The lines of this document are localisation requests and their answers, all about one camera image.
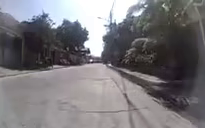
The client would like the grey concrete road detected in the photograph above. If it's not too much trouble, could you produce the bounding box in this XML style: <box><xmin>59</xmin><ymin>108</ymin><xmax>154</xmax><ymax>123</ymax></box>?
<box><xmin>0</xmin><ymin>63</ymin><xmax>200</xmax><ymax>128</ymax></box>

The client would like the row of trees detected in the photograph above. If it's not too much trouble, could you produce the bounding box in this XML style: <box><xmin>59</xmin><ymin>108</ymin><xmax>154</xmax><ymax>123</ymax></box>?
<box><xmin>101</xmin><ymin>0</ymin><xmax>205</xmax><ymax>82</ymax></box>

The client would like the group of dark trees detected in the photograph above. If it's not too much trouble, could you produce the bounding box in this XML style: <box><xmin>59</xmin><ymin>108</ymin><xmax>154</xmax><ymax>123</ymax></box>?
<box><xmin>21</xmin><ymin>11</ymin><xmax>91</xmax><ymax>66</ymax></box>

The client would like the street lamp pole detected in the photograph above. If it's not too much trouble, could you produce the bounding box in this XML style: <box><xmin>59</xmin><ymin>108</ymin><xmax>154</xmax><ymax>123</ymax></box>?
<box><xmin>97</xmin><ymin>0</ymin><xmax>117</xmax><ymax>28</ymax></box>

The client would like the dirt verge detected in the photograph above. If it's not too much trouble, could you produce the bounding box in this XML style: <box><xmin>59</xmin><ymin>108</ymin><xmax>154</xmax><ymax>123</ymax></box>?
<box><xmin>106</xmin><ymin>63</ymin><xmax>205</xmax><ymax>128</ymax></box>

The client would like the low building with canopy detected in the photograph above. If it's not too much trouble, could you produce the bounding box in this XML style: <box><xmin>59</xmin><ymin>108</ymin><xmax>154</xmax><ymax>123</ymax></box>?
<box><xmin>0</xmin><ymin>11</ymin><xmax>56</xmax><ymax>70</ymax></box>

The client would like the grey pavement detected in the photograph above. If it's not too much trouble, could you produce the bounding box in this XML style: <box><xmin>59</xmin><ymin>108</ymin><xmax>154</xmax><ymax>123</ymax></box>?
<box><xmin>0</xmin><ymin>64</ymin><xmax>70</xmax><ymax>80</ymax></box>

